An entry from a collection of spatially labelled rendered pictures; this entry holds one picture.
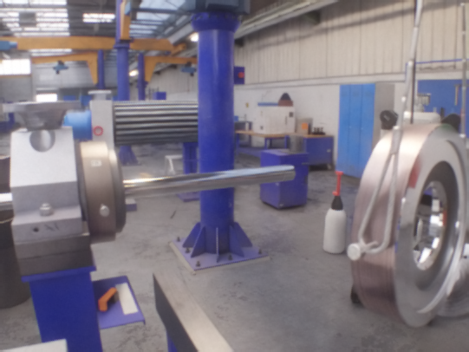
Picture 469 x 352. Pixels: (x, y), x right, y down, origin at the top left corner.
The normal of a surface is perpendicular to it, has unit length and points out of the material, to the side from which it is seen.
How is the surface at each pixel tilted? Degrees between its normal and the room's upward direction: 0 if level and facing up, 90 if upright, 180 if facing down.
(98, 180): 65
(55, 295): 90
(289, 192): 90
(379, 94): 90
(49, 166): 45
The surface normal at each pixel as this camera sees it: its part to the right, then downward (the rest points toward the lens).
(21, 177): 0.31, -0.56
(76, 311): 0.44, 0.18
